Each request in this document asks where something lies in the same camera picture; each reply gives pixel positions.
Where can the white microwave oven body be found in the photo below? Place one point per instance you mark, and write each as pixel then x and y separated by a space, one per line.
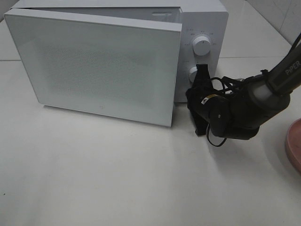
pixel 197 17

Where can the pink round plate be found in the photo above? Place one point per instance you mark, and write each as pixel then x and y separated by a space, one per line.
pixel 293 145

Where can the lower white timer knob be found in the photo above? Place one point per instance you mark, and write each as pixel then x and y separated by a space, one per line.
pixel 192 74

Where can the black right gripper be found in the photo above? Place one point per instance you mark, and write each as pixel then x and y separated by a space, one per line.
pixel 206 103

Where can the upper white power knob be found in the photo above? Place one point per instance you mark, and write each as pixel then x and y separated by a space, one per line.
pixel 201 45

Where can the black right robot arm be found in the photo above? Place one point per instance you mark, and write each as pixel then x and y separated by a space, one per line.
pixel 239 109

